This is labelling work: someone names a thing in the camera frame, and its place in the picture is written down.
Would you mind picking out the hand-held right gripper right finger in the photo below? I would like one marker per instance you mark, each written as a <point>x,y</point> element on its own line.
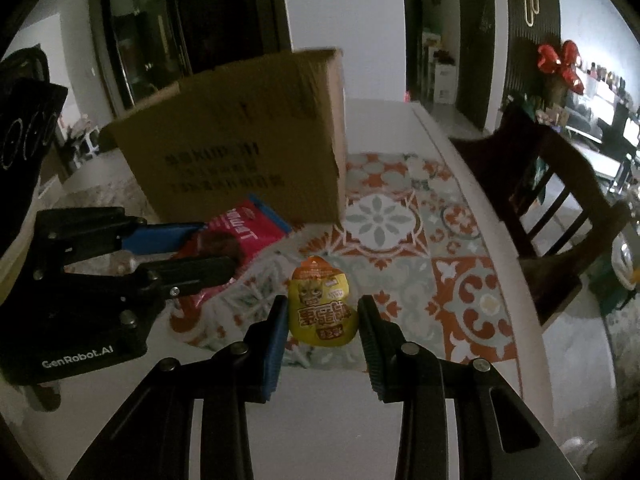
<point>372,350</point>

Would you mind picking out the brown cardboard box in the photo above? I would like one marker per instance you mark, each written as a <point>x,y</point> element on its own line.
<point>240,135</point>

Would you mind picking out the glass sliding door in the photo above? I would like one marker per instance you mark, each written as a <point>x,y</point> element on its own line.
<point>150,35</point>

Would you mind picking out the patterned table runner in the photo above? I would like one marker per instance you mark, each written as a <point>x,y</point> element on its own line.
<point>400,240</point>

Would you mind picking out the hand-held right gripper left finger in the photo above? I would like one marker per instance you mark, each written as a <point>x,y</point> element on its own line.
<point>275,347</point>

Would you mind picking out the dark room door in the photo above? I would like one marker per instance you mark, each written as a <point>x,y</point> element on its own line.
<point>480,50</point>

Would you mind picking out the yellow snack packet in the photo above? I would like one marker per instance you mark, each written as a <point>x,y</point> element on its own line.
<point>320,310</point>

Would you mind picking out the red snack packet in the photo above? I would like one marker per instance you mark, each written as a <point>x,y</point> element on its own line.
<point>240,230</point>

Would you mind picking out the black monitor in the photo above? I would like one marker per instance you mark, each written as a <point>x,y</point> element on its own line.
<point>625,130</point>

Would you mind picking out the dark wooden chair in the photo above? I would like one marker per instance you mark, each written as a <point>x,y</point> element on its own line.
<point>550,160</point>

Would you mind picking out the white low cabinet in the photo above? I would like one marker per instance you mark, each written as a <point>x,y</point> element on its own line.
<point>600,160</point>

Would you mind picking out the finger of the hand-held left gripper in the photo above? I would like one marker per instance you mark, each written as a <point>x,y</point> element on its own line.
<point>200,272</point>
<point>165,237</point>

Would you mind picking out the white shelf with flowers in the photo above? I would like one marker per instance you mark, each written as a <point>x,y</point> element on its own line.
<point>82,145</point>

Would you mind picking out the white storage boxes stack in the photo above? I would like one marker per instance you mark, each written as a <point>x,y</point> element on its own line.
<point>442,80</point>

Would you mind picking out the red foil balloon bunch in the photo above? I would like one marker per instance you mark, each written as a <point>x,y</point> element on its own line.
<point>560,67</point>

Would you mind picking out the gold loop wall lamp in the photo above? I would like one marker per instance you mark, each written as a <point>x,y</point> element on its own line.
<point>530,2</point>

